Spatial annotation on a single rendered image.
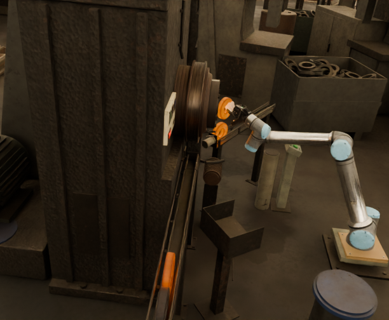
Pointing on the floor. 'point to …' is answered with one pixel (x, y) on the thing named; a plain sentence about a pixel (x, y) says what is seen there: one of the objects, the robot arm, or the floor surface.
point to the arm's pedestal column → (381, 273)
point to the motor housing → (211, 183)
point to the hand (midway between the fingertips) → (225, 105)
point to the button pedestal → (282, 205)
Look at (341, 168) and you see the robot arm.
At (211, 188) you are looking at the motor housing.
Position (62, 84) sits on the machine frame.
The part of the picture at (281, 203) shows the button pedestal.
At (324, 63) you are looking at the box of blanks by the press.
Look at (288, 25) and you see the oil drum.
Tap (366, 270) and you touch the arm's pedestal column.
